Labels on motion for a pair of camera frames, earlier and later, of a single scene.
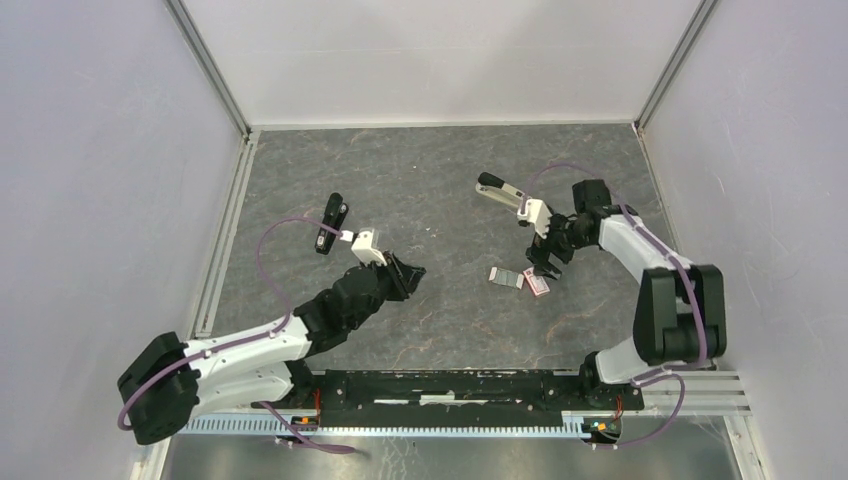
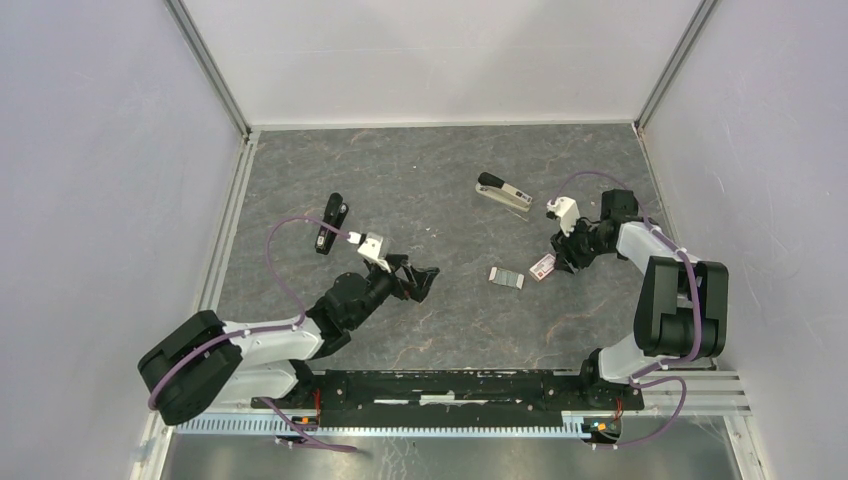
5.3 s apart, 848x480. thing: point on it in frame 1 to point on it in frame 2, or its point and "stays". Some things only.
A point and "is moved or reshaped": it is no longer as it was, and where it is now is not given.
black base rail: (457, 398) stays
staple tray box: (506, 277) stays
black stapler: (335, 215) stays
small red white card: (537, 283) is moved or reshaped
